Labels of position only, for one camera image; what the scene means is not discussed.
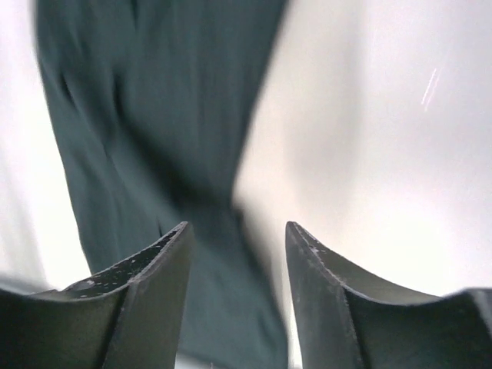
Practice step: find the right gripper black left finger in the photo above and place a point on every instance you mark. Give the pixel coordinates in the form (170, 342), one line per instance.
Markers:
(126, 316)

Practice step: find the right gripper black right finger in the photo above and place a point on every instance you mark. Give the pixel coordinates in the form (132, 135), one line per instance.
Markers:
(348, 317)

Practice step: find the black t shirt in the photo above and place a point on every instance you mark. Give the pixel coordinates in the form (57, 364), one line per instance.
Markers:
(150, 103)

